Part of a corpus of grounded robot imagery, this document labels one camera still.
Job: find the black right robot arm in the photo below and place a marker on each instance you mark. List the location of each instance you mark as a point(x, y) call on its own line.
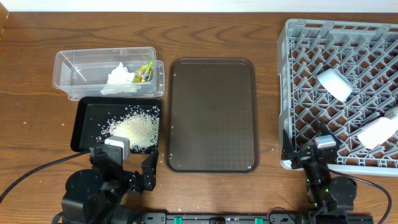
point(333, 197)

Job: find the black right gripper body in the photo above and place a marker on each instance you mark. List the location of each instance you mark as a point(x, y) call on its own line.
point(316, 172)

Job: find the white tissue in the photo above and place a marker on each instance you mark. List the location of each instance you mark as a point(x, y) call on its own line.
point(119, 80)

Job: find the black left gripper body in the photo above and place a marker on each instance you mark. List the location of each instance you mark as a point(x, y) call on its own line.
point(131, 185)

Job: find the white rice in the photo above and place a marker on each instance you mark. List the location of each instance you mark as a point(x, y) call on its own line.
point(138, 123)

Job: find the white cup green inside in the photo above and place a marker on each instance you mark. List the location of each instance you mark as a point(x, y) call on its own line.
point(391, 113)

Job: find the clear plastic bin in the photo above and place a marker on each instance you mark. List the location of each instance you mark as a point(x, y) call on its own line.
point(81, 73)

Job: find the white cup pink inside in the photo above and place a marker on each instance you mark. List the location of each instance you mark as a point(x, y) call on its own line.
point(377, 132)

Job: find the black plastic tray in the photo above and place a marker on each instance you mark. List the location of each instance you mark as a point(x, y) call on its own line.
point(84, 131)

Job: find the yellow green snack wrapper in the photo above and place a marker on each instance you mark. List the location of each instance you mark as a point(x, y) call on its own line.
point(143, 73)

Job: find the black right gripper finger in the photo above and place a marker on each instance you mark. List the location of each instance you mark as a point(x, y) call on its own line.
point(288, 153)
point(325, 131)

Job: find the grey dishwasher rack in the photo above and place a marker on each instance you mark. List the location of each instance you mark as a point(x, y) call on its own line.
point(366, 54)

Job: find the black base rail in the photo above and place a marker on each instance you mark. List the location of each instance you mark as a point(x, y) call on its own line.
point(277, 215)

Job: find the dark brown serving tray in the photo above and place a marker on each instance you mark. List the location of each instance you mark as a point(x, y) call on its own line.
point(212, 116)

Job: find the light blue rice bowl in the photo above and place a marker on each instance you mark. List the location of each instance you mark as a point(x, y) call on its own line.
point(336, 84)

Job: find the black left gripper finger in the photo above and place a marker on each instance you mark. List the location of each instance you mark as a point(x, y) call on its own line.
point(149, 167)
point(107, 159)

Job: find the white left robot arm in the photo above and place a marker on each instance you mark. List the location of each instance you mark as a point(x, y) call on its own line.
point(94, 195)

